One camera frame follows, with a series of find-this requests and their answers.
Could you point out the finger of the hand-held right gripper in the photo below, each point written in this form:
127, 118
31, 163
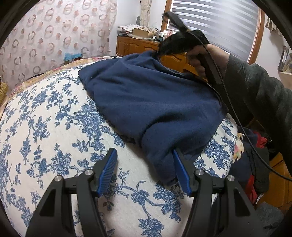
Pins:
174, 44
175, 21

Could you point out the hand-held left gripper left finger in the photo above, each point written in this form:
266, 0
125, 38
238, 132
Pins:
107, 171

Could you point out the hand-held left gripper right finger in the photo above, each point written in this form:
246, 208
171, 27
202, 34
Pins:
182, 173

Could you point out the navy t-shirt with orange print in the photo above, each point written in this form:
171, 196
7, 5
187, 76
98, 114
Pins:
148, 102

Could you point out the person's right forearm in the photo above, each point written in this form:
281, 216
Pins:
262, 95

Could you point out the person's right hand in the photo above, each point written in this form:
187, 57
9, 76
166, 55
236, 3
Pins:
217, 57

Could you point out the cream tied curtain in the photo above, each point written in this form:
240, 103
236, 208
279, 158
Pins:
146, 11

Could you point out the cardboard box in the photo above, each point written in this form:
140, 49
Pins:
141, 33

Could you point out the striped window blind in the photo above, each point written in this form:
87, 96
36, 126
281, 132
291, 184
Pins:
216, 22

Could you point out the patterned paper sheets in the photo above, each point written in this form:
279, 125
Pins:
126, 27

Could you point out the white blue floral bed cover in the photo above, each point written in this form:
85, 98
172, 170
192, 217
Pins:
57, 125

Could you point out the red cloth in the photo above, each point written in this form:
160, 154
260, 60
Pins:
253, 189

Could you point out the grey cloth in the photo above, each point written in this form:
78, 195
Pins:
269, 218

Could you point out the picture frame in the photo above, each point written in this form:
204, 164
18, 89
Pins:
283, 58

